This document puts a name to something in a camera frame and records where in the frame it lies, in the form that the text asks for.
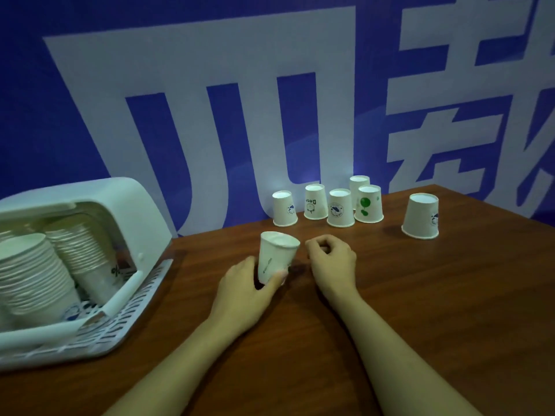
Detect person's right hand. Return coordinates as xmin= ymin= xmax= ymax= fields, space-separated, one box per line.
xmin=305 ymin=234 xmax=358 ymax=306

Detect person's left hand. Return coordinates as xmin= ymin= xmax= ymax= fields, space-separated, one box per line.
xmin=208 ymin=255 xmax=289 ymax=339

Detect bear print white paper cup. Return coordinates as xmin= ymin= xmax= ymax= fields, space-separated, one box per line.
xmin=303 ymin=183 xmax=329 ymax=221

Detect green leaf print paper cup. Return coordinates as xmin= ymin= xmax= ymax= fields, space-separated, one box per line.
xmin=354 ymin=184 xmax=385 ymax=224

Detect plain white paper cup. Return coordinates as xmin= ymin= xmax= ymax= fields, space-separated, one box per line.
xmin=349 ymin=175 xmax=371 ymax=211

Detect white plastic storage box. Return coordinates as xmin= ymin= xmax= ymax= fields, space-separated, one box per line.
xmin=0 ymin=177 xmax=174 ymax=372

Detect percent print white paper cup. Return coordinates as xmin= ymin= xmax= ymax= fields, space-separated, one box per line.
xmin=77 ymin=259 xmax=127 ymax=306

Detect nested stack of paper cups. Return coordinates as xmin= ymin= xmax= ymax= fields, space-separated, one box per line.
xmin=0 ymin=232 xmax=81 ymax=315
xmin=43 ymin=216 xmax=117 ymax=276

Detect person's right forearm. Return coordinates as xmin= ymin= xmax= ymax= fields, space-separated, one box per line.
xmin=329 ymin=294 xmax=482 ymax=416

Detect person's left forearm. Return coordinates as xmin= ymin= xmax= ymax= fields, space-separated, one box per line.
xmin=103 ymin=315 xmax=243 ymax=416

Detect brown wooden table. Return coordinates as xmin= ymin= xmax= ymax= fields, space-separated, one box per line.
xmin=0 ymin=184 xmax=555 ymax=416

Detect white slotted drain tray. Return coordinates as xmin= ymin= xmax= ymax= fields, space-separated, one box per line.
xmin=0 ymin=259 xmax=174 ymax=371

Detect blue white backdrop banner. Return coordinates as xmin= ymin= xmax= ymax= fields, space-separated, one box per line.
xmin=0 ymin=0 xmax=555 ymax=237

